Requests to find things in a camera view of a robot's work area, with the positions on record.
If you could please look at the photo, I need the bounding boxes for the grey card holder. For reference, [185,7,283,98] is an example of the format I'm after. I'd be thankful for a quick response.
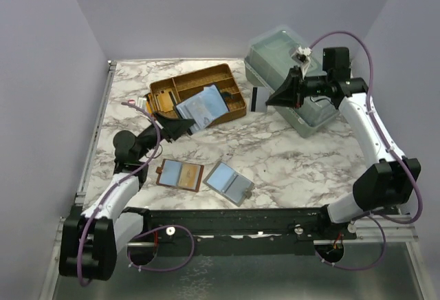
[203,161,254,207]

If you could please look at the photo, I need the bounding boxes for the purple cable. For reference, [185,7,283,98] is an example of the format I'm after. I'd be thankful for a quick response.
[78,101,196,287]
[309,30,424,271]

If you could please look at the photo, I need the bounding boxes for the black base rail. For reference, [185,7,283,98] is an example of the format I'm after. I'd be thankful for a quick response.
[126,207,356,257]

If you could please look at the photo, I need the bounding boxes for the green clear-lid storage box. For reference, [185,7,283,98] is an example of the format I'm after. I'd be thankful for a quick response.
[244,25,339,138]

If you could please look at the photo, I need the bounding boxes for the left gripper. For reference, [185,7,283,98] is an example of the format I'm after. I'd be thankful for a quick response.
[137,111,195,160]

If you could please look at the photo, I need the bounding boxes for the aluminium frame rail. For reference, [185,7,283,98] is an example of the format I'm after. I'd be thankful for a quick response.
[351,215,419,244]

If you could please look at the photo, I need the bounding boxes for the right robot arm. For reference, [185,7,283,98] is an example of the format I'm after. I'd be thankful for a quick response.
[266,47,421,239]

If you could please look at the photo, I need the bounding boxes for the gold cards beside tray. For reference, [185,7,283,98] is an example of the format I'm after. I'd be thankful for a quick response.
[144,93,155,115]

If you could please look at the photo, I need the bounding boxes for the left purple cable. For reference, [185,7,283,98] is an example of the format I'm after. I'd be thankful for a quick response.
[78,101,196,287]

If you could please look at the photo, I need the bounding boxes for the silver card with stripe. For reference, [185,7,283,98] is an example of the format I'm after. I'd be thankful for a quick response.
[250,87,267,113]

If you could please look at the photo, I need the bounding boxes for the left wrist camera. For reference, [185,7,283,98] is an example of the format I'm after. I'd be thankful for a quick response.
[127,96,148,111]

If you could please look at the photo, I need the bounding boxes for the woven rattan divider tray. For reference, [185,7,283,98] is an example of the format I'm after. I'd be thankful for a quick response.
[146,64,247,133]

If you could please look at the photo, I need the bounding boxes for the black card holder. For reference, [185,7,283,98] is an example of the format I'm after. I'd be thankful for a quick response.
[175,85,230,134]

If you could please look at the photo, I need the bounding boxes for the brown card holder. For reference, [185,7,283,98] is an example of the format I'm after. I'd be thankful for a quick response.
[156,159,204,193]

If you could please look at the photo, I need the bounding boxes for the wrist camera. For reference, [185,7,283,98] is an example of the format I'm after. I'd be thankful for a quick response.
[127,96,148,111]
[290,46,312,77]

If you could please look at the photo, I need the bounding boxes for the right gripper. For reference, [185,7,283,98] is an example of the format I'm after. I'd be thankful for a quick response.
[266,66,331,109]

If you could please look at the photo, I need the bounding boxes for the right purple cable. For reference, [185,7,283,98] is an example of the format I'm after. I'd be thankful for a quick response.
[309,30,424,271]

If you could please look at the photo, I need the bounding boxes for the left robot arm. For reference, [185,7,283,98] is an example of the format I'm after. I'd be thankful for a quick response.
[58,112,195,286]

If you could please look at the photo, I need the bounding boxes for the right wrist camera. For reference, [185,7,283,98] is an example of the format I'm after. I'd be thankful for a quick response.
[290,46,312,77]

